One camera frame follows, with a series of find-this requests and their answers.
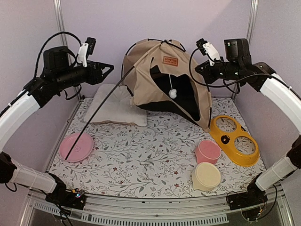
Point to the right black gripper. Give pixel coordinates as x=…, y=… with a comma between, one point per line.
x=209, y=76

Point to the left aluminium frame post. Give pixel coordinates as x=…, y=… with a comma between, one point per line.
x=60, y=21

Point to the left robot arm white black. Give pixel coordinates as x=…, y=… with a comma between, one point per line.
x=57, y=75

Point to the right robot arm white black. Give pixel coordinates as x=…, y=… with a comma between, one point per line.
x=238, y=68

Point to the floral patterned table mat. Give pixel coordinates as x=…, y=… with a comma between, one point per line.
x=155, y=161

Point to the right aluminium frame post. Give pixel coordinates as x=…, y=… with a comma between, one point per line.
x=252, y=20

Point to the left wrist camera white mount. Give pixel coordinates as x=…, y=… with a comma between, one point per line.
x=85, y=50

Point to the white pet cushion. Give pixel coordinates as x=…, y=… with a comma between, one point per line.
x=121, y=110

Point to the black tent pole long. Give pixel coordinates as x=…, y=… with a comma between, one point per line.
x=97, y=110

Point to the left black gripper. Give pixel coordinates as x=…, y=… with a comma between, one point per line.
x=95, y=76

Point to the beige fabric pet tent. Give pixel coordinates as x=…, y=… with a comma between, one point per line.
x=169, y=82

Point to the yellow double bowl holder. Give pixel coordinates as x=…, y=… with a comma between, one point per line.
x=234, y=140

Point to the pink footed pet bowl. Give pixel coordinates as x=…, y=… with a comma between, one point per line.
x=207, y=151

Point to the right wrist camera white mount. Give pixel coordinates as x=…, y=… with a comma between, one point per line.
x=207, y=49

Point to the front aluminium rail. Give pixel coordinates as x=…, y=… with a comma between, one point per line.
x=102, y=210

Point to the pink round plate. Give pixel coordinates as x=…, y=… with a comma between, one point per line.
x=81, y=150

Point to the cream footed pet bowl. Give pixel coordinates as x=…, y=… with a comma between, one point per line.
x=205, y=177

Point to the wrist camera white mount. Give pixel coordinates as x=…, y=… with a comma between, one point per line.
x=85, y=50
x=207, y=49

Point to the aluminium frame post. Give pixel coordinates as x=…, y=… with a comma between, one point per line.
x=60, y=21
x=252, y=20

